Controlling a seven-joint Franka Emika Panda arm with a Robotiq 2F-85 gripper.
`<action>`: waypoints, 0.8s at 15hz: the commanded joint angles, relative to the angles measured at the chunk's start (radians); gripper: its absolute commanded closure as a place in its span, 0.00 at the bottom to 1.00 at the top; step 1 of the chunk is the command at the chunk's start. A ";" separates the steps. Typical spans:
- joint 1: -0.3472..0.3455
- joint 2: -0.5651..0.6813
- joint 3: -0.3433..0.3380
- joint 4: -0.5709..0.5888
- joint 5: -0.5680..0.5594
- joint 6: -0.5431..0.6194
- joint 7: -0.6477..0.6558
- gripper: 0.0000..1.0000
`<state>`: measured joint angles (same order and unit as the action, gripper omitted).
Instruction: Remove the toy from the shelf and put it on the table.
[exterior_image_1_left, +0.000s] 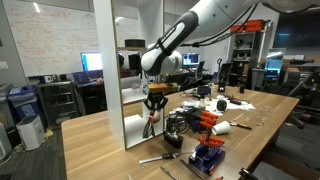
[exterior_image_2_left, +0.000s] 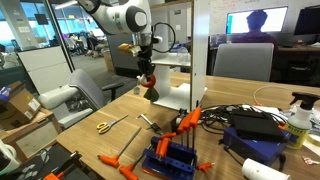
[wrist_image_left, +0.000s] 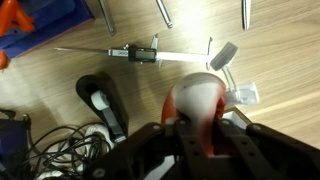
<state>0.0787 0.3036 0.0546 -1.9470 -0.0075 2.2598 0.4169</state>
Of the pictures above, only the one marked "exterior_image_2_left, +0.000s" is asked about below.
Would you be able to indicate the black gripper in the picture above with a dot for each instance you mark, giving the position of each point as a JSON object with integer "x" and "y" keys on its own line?
{"x": 146, "y": 54}

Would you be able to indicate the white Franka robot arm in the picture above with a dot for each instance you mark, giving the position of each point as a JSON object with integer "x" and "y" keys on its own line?
{"x": 116, "y": 16}

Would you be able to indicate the white open shelf unit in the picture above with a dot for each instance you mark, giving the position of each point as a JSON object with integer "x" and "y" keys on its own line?
{"x": 199, "y": 50}

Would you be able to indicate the clear plastic bottle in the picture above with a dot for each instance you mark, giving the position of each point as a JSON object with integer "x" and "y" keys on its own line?
{"x": 183, "y": 55}

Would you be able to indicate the digital caliper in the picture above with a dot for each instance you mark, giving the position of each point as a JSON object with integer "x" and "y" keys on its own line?
{"x": 151, "y": 124}

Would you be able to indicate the grey white office chair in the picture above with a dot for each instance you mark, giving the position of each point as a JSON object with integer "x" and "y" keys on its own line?
{"x": 83, "y": 90}

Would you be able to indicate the blue hex key stand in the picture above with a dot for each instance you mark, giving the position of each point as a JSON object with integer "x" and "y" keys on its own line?
{"x": 170, "y": 160}

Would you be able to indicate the grey chair backrest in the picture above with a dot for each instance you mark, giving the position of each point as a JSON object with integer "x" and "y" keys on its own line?
{"x": 243, "y": 61}

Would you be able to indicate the white partition panel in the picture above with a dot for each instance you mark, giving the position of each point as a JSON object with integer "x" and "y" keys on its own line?
{"x": 46, "y": 66}

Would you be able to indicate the lit computer monitor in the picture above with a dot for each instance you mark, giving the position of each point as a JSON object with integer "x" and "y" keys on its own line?
{"x": 238, "y": 23}

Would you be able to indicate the small loose orange hex key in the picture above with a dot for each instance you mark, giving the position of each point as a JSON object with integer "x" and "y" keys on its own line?
{"x": 205, "y": 166}

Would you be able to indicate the person in purple shirt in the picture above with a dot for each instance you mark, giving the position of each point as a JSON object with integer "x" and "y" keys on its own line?
{"x": 255, "y": 31}

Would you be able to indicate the wooden side table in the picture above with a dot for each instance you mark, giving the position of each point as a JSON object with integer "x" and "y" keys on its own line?
{"x": 36, "y": 125}

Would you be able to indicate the flat black box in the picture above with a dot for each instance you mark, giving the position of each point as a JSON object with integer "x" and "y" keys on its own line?
{"x": 256, "y": 126}

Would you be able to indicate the flat blue box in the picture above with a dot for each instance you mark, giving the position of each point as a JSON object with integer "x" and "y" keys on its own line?
{"x": 253, "y": 148}

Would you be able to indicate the cardboard box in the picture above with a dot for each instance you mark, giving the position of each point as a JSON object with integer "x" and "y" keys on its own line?
{"x": 18, "y": 106}

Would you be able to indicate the black patterned chair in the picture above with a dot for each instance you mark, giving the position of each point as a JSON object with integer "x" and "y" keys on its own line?
{"x": 43, "y": 166}

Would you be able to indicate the white paper cup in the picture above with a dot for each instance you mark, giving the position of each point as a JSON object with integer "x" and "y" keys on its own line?
{"x": 260, "y": 170}

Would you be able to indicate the white spray bottle black trigger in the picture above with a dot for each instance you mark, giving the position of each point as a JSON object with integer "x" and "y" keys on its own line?
{"x": 300, "y": 123}

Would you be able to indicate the dark computer monitor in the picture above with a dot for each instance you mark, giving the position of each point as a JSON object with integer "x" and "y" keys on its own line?
{"x": 308, "y": 20}

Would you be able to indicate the small red white wrapper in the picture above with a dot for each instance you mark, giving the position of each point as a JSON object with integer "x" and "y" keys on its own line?
{"x": 308, "y": 160}

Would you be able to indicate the yellowish wrist camera box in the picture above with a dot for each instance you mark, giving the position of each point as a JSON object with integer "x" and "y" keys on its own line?
{"x": 128, "y": 48}

